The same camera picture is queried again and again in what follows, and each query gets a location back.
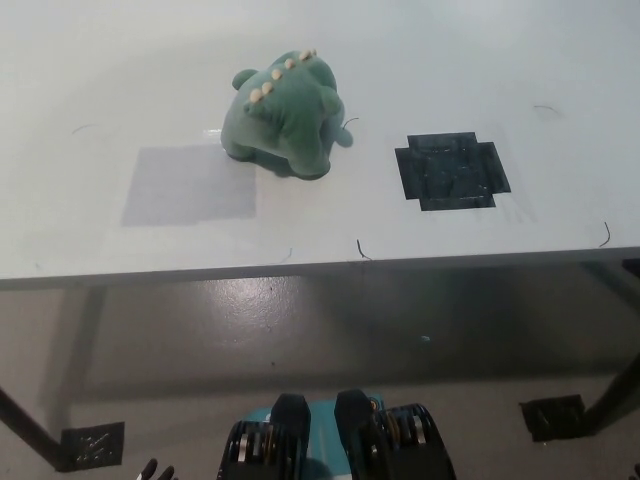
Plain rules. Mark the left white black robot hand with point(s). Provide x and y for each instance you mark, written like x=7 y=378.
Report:
x=152 y=472

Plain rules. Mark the green plush dinosaur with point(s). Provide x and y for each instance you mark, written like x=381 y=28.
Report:
x=280 y=120

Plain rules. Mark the black floor tape patch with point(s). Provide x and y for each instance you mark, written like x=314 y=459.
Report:
x=552 y=417
x=92 y=447

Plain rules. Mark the black table leg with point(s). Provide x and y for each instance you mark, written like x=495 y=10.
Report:
x=615 y=402
x=30 y=432

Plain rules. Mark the black teal robot torso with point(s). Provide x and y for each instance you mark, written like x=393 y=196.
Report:
x=345 y=445

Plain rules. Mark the grey square tape patch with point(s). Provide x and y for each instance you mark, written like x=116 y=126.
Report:
x=185 y=187

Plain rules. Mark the black cross-shaped tape patch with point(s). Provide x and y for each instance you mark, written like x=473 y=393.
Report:
x=450 y=172

